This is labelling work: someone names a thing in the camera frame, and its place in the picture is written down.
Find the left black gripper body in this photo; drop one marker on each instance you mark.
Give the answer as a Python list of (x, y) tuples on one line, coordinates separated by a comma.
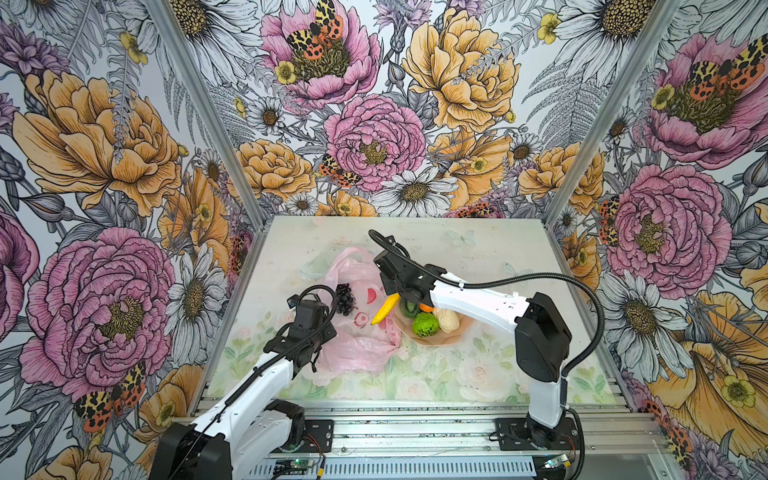
[(326, 336)]

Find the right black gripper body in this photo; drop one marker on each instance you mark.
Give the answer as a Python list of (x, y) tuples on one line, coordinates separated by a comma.
[(391, 285)]

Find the fake green lime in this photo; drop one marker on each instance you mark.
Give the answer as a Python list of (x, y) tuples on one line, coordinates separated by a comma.
[(408, 309)]

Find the fake yellow banana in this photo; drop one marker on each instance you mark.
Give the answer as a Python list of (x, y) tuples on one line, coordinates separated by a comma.
[(390, 303)]

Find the fake green custard apple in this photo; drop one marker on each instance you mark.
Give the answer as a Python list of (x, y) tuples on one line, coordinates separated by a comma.
[(425, 325)]

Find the pink plastic bag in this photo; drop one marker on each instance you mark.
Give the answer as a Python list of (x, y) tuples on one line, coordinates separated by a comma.
[(359, 345)]

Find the pink petal-shaped bowl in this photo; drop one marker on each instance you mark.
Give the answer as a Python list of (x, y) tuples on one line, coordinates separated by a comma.
[(440, 338)]

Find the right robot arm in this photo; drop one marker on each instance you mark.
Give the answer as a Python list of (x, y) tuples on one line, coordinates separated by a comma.
[(542, 337)]

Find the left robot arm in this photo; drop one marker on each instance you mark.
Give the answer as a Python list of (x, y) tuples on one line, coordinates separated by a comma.
[(250, 422)]

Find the fake black grape bunch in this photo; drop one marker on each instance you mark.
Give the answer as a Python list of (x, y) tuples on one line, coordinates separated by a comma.
[(345, 298)]

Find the green circuit board left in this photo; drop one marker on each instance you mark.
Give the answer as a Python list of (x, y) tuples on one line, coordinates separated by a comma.
[(293, 467)]

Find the green circuit board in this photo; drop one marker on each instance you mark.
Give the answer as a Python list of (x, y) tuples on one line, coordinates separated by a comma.
[(556, 462), (293, 467)]

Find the green circuit board right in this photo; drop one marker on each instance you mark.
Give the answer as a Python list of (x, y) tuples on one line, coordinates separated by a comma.
[(556, 462)]

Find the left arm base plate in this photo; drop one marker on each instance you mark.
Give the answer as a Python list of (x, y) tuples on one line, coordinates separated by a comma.
[(318, 436)]

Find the white slotted cable duct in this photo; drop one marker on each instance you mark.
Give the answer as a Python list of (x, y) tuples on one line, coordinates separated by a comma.
[(438, 467)]

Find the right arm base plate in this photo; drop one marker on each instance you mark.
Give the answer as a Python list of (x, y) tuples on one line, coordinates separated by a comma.
[(524, 434)]

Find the aluminium front rail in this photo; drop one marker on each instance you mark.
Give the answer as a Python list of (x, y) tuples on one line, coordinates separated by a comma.
[(454, 431)]

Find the left aluminium frame post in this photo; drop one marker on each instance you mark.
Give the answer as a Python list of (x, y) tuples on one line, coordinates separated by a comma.
[(184, 60)]

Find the aluminium frame post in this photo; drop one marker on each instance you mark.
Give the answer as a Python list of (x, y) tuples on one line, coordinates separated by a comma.
[(660, 18), (184, 60)]

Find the right aluminium frame post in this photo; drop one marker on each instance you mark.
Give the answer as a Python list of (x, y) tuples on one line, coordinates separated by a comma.
[(660, 18)]

